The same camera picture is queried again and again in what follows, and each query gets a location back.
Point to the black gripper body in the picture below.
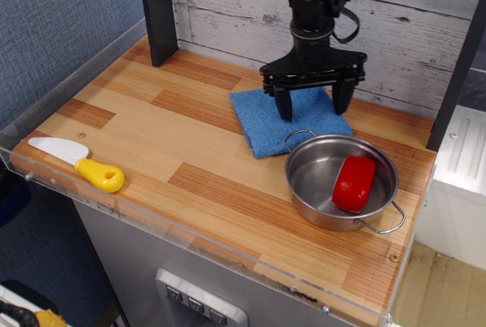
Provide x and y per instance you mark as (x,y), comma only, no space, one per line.
(312,62)

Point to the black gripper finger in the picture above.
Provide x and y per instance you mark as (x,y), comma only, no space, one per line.
(342,93)
(283,102)

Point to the blue cloth napkin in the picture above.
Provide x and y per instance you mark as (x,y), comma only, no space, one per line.
(269,135)

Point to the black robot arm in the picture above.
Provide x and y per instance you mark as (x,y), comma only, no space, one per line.
(319,16)

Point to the red toy cheese block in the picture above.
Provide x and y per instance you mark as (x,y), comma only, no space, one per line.
(353,183)

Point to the white ribbed appliance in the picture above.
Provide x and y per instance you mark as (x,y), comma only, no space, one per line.
(452,219)

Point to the grey toy fridge cabinet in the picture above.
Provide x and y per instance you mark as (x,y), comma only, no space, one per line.
(131,256)

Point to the silver dispenser button panel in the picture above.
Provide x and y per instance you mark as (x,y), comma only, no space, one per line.
(187,304)

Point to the black and yellow bag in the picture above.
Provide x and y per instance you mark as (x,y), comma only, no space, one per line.
(23,306)

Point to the dark grey right post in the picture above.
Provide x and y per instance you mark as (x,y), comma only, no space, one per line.
(460,73)

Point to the dark grey post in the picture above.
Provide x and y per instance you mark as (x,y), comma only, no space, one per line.
(161,30)
(460,73)

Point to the dark grey left post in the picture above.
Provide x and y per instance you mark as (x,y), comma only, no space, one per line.
(161,30)

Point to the yellow handled white toy knife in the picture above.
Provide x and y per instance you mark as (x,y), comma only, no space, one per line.
(108,178)

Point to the clear acrylic guard rail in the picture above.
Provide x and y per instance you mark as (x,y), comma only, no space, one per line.
(190,176)

